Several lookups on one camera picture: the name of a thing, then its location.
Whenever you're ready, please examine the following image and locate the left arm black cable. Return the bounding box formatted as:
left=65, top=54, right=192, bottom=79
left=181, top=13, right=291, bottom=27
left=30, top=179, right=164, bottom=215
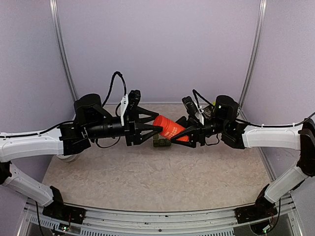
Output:
left=102, top=71, right=127, bottom=108

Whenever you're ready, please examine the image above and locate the aluminium frame post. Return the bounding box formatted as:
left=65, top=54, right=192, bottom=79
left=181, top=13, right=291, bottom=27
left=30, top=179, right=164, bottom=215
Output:
left=49, top=0, right=78, bottom=101
left=239, top=0, right=267, bottom=109

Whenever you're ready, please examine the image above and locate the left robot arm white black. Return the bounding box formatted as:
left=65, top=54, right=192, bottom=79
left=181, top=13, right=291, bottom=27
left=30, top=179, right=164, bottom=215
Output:
left=0, top=90, right=162, bottom=219

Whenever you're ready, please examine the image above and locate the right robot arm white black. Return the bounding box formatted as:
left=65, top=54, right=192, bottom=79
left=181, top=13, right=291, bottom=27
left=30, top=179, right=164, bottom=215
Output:
left=171, top=95, right=315, bottom=218

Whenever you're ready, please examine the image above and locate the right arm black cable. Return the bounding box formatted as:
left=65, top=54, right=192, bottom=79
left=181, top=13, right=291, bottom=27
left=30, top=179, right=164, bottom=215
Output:
left=191, top=88, right=315, bottom=128

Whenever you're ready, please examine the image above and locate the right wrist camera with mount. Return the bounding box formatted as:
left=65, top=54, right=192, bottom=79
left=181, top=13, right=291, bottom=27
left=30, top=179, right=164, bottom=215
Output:
left=182, top=96, right=205, bottom=125

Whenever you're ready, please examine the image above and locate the green weekly pill organizer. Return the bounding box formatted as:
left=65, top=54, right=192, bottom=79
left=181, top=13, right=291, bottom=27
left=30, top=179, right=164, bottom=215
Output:
left=153, top=134, right=171, bottom=148

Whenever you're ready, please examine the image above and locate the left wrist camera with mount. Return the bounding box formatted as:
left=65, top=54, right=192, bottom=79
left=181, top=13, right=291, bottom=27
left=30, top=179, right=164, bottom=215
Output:
left=120, top=89, right=141, bottom=126

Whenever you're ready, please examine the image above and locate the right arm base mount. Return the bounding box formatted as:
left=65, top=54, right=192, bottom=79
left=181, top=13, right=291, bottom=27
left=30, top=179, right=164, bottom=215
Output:
left=234, top=204, right=278, bottom=224

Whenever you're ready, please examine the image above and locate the left aluminium frame post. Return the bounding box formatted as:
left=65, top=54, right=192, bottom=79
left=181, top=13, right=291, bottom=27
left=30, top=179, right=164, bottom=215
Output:
left=49, top=0, right=78, bottom=101

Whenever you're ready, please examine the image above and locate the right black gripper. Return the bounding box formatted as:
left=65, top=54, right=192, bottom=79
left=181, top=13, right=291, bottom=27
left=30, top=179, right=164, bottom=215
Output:
left=164, top=115, right=227, bottom=148

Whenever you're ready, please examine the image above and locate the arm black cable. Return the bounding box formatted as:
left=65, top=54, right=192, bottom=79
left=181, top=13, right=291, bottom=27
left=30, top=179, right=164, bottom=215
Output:
left=191, top=88, right=315, bottom=128
left=102, top=71, right=127, bottom=108

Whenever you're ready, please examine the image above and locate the orange pill bottle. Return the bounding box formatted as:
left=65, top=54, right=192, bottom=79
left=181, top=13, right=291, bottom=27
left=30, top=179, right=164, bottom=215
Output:
left=153, top=115, right=188, bottom=141

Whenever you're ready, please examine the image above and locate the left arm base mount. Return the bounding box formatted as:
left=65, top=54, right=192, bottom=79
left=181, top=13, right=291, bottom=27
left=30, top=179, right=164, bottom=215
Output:
left=42, top=203, right=86, bottom=225

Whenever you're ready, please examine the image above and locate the front aluminium rail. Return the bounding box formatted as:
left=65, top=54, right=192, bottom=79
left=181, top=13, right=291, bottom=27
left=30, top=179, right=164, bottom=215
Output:
left=15, top=195, right=305, bottom=236

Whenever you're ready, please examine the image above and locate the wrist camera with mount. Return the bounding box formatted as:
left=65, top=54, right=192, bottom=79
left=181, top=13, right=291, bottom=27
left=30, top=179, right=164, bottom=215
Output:
left=120, top=89, right=141, bottom=126
left=182, top=96, right=205, bottom=125

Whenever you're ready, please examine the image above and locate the right aluminium frame post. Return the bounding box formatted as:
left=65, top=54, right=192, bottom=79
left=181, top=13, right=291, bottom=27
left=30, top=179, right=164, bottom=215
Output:
left=239, top=0, right=267, bottom=109

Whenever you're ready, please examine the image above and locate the white bowl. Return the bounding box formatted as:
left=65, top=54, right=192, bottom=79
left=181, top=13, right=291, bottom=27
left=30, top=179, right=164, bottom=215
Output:
left=57, top=154, right=78, bottom=163

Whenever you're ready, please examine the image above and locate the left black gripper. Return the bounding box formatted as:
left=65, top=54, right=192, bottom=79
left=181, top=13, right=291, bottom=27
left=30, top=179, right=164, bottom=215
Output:
left=86, top=107, right=163, bottom=147

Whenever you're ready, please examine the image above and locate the black patterned square plate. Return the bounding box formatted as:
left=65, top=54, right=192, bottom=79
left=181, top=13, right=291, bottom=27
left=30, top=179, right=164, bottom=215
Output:
left=202, top=105, right=214, bottom=119

